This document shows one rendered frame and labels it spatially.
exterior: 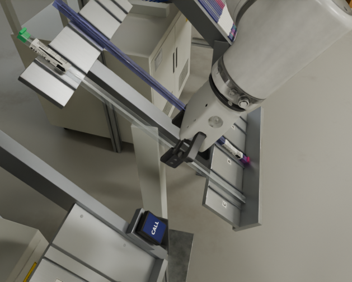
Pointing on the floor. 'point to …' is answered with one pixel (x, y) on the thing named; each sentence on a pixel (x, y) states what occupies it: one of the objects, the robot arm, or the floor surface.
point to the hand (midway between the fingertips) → (176, 140)
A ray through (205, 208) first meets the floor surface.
